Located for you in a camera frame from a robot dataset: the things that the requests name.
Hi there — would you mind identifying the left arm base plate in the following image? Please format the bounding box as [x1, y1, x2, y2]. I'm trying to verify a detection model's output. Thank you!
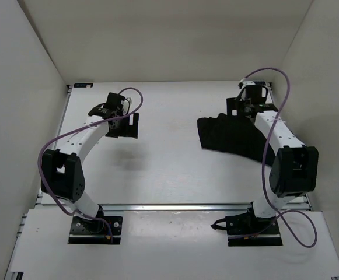
[68, 216, 123, 245]

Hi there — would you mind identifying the right corner label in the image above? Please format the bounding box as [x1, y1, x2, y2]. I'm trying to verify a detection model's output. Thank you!
[254, 81, 267, 86]

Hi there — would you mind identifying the left corner label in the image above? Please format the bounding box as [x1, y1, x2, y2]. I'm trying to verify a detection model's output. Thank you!
[73, 83, 93, 88]

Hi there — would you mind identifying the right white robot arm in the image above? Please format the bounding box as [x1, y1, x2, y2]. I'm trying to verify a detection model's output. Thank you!
[226, 81, 319, 234]

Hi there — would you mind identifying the corner label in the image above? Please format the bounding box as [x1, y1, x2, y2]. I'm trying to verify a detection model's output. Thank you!
[254, 81, 267, 86]
[73, 83, 93, 88]

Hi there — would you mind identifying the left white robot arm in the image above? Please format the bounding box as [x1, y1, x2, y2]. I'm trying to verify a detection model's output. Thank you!
[39, 93, 139, 232]

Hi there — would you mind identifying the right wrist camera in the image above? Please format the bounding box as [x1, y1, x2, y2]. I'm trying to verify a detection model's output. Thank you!
[238, 78, 255, 89]

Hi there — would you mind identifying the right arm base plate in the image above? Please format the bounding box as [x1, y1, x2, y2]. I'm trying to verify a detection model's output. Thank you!
[211, 213, 283, 247]

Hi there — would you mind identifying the aluminium rail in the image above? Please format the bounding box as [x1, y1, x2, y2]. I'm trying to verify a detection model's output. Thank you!
[102, 204, 249, 212]

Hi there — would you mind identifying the black pleated skirt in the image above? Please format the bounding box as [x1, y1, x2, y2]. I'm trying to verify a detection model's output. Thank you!
[197, 113, 266, 163]

